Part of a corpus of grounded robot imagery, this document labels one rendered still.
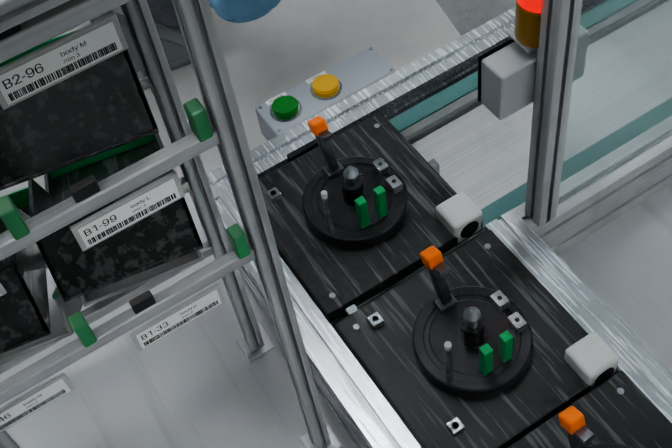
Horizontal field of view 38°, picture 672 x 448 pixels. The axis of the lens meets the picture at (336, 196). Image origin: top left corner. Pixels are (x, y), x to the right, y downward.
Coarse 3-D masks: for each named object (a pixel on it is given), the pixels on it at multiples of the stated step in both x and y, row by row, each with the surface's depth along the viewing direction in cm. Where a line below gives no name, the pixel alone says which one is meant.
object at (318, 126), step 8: (312, 120) 128; (320, 120) 127; (312, 128) 127; (320, 128) 127; (320, 136) 127; (328, 136) 126; (320, 144) 129; (328, 144) 129; (328, 152) 130; (328, 160) 130; (336, 160) 131; (328, 168) 131
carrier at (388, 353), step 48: (480, 240) 126; (432, 288) 122; (480, 288) 119; (528, 288) 121; (384, 336) 119; (432, 336) 116; (480, 336) 113; (528, 336) 114; (576, 336) 116; (384, 384) 115; (432, 384) 114; (480, 384) 111; (528, 384) 113; (576, 384) 112; (432, 432) 111; (480, 432) 110; (528, 432) 111
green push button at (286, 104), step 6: (282, 96) 144; (288, 96) 144; (276, 102) 144; (282, 102) 143; (288, 102) 143; (294, 102) 143; (276, 108) 143; (282, 108) 143; (288, 108) 143; (294, 108) 142; (276, 114) 142; (282, 114) 142; (288, 114) 142; (294, 114) 143
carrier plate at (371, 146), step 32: (352, 128) 139; (384, 128) 139; (320, 160) 136; (384, 160) 135; (416, 160) 134; (288, 192) 134; (416, 192) 131; (448, 192) 131; (288, 224) 130; (416, 224) 128; (288, 256) 127; (320, 256) 127; (352, 256) 126; (384, 256) 126; (416, 256) 125; (320, 288) 124; (352, 288) 123; (384, 288) 125
